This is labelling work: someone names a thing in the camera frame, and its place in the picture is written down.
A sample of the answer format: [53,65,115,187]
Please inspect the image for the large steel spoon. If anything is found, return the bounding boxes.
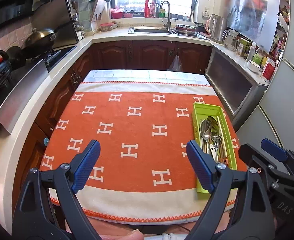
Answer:
[207,116,224,163]

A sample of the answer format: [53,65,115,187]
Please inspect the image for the steel electric kettle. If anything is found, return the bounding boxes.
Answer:
[205,14,227,44]

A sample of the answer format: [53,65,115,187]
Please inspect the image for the red bottle on windowsill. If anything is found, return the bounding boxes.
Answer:
[144,0,150,18]

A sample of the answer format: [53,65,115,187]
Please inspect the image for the plastic bag on cabinet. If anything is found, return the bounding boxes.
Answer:
[167,55,183,72]

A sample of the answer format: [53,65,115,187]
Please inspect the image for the steel kitchen faucet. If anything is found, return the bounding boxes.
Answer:
[159,0,171,32]

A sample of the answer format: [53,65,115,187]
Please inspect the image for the glass pitcher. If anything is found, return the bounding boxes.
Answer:
[222,29,238,51]

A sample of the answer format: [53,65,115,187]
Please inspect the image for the red canister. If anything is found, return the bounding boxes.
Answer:
[261,58,276,82]

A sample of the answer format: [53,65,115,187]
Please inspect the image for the green plastic utensil tray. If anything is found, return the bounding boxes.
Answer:
[191,102,239,194]

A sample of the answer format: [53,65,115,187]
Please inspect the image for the white ceramic spoon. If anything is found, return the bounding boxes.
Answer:
[209,144,219,163]

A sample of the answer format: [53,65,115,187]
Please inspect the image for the steel pans by sink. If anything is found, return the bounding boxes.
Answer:
[175,24,206,36]

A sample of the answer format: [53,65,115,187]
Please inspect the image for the steel sink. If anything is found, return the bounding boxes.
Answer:
[127,27,171,34]

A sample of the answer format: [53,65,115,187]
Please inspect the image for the medium steel spoon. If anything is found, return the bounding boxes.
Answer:
[201,119,210,153]

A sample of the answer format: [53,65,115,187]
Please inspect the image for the white bowl on counter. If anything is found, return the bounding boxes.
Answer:
[246,60,260,74]

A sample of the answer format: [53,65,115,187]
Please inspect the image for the red-tipped bamboo chopstick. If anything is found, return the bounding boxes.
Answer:
[217,116,229,166]

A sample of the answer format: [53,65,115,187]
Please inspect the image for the operator left hand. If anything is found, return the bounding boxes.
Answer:
[100,230,144,240]

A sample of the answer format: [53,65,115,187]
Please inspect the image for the wooden cutting board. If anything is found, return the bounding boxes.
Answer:
[90,0,106,22]

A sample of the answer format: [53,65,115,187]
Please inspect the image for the black wok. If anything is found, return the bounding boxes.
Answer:
[22,28,57,59]

